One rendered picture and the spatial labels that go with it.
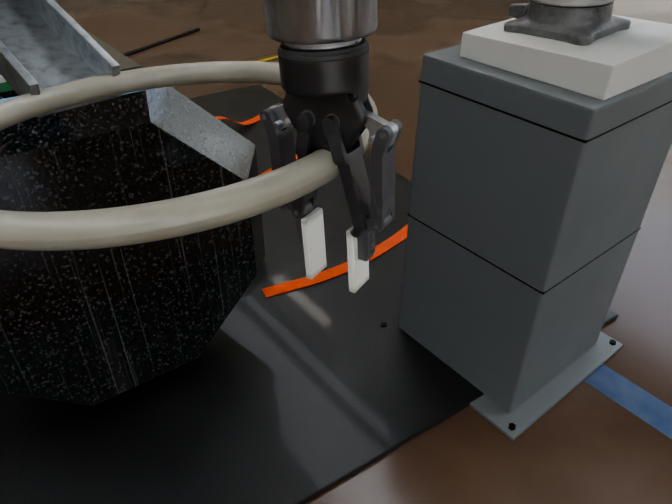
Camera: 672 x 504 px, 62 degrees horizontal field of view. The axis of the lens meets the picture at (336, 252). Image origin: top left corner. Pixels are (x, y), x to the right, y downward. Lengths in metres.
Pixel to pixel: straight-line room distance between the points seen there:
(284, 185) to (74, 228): 0.16
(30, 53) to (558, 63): 0.87
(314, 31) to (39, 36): 0.65
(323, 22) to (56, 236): 0.25
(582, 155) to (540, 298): 0.33
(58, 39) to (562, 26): 0.88
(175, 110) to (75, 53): 0.31
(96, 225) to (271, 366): 1.15
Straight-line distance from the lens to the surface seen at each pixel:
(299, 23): 0.45
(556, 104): 1.09
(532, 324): 1.31
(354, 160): 0.50
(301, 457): 1.38
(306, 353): 1.59
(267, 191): 0.46
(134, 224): 0.44
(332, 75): 0.46
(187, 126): 1.24
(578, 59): 1.11
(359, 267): 0.55
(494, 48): 1.21
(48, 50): 1.00
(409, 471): 1.39
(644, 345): 1.85
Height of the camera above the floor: 1.15
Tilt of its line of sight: 36 degrees down
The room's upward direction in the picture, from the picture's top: straight up
